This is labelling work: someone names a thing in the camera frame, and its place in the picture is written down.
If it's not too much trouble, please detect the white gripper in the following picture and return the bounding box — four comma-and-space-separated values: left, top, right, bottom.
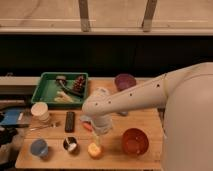
91, 115, 112, 147

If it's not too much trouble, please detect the yellow red apple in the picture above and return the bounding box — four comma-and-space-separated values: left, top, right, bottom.
88, 143, 103, 158

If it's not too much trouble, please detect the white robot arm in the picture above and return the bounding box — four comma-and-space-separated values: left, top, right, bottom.
82, 62, 213, 171

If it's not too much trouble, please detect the small metal cup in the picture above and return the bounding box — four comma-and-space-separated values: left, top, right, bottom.
63, 137, 78, 153

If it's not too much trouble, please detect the blue plastic cup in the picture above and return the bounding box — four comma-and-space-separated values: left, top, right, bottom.
30, 139, 48, 157

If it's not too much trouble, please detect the white paper cup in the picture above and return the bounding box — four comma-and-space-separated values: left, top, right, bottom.
31, 102, 50, 122

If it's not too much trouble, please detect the red chili pepper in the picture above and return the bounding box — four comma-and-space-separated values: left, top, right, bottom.
82, 122, 92, 131

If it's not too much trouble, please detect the crumpled grey blue cloth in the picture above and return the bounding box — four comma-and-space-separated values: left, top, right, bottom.
80, 115, 91, 123

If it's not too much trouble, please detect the black remote control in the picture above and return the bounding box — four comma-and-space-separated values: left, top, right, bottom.
65, 111, 75, 133

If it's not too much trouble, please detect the orange bowl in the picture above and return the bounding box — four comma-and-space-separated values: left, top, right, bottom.
122, 128, 149, 156

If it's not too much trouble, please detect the wooden cutting board table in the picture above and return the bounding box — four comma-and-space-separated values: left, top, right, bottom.
14, 78, 173, 171

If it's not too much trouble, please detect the metal spoon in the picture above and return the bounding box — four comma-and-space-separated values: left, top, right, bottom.
29, 122, 60, 131

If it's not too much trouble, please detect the pale yellow banana toy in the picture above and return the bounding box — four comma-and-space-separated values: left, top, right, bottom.
54, 91, 73, 103

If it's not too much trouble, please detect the brown pine cone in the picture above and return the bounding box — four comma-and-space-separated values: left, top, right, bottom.
73, 75, 86, 92

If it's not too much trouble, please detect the purple bowl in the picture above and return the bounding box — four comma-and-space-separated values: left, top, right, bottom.
114, 73, 136, 91

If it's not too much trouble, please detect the green plastic tray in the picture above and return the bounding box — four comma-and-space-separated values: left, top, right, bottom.
31, 72, 88, 109

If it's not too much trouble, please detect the blue box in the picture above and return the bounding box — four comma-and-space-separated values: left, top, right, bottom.
0, 109, 24, 126

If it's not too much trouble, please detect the black handled brush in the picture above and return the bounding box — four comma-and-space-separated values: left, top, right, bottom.
56, 75, 83, 97

